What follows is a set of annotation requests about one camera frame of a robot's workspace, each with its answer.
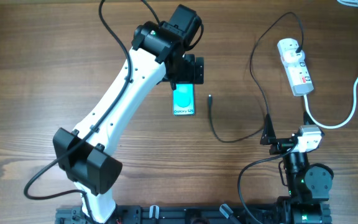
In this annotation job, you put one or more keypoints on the white charger plug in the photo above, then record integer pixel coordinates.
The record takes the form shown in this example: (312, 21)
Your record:
(292, 58)

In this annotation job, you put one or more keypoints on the blue screen smartphone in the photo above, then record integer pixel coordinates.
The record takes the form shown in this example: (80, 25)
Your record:
(184, 100)

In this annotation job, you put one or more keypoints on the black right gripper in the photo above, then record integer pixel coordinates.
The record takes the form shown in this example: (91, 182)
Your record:
(280, 144)

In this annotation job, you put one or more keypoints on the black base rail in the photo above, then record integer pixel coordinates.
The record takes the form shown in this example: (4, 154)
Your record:
(264, 213)

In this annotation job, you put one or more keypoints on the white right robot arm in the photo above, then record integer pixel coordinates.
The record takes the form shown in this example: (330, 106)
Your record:
(308, 184)

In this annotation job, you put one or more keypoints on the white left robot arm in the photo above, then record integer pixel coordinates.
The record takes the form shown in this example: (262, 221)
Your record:
(159, 53)

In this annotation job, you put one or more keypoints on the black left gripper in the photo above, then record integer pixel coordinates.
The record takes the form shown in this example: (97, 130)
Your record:
(192, 73)

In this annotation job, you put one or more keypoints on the white power strip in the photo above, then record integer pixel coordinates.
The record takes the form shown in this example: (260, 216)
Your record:
(298, 76)

